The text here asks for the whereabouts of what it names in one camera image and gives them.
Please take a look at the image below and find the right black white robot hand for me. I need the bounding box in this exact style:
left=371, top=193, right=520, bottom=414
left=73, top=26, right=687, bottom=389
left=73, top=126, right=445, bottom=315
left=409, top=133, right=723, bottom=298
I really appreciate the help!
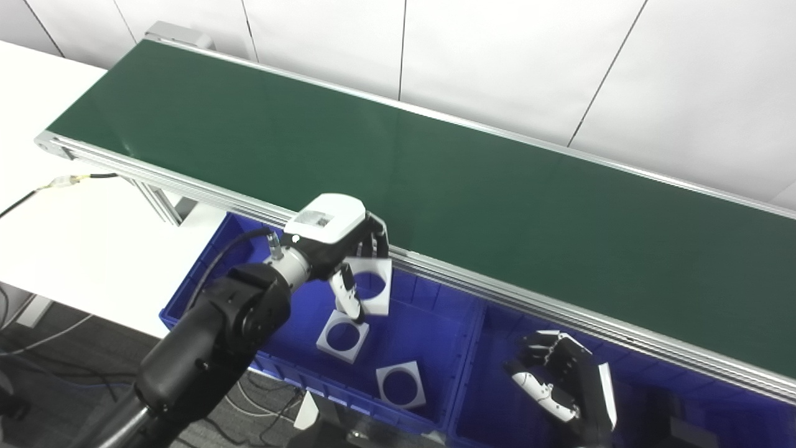
left=503, top=330, right=618, bottom=437

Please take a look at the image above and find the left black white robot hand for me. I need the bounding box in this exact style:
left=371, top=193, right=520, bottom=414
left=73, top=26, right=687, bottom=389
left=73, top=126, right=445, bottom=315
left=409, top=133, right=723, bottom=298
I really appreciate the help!
left=283, top=193, right=392, bottom=325

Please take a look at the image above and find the white square part round hole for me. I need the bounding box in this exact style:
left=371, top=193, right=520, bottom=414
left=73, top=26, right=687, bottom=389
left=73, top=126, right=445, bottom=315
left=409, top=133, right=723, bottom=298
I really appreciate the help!
left=375, top=360, right=428, bottom=410
left=344, top=256, right=394, bottom=317
left=315, top=309, right=371, bottom=365

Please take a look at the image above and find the blue bin with black parts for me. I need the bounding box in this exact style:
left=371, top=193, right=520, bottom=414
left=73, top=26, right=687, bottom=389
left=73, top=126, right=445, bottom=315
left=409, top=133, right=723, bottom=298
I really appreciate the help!
left=447, top=301, right=796, bottom=448

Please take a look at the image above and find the black block part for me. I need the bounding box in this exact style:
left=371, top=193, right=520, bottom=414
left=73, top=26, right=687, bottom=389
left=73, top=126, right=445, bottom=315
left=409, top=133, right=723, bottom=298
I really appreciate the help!
left=667, top=416, right=723, bottom=448

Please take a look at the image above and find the blue bin with white parts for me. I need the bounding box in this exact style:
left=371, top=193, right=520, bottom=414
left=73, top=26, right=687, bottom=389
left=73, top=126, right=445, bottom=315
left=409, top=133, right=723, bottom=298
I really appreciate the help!
left=159, top=212, right=487, bottom=436

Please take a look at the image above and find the aluminium conveyor leg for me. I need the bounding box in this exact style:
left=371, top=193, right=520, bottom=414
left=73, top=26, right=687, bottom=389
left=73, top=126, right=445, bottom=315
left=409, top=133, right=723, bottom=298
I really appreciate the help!
left=126, top=176, right=188, bottom=226

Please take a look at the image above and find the grey conveyor motor box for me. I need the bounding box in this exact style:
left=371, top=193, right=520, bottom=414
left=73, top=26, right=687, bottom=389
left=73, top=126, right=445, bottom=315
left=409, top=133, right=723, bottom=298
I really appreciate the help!
left=144, top=21, right=216, bottom=51

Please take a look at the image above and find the green conveyor belt aluminium frame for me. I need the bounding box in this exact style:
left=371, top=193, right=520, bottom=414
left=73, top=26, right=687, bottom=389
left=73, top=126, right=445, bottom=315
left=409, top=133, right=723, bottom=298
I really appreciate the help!
left=34, top=22, right=796, bottom=406

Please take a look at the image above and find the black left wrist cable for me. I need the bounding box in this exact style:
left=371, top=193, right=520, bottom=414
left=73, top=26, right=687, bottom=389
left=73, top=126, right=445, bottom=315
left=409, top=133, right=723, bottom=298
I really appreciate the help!
left=185, top=228, right=285, bottom=313

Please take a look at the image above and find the black cable with pale connector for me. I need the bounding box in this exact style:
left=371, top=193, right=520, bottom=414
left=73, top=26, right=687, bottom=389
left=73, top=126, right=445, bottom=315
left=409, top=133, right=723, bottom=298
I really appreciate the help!
left=0, top=172, right=119, bottom=220

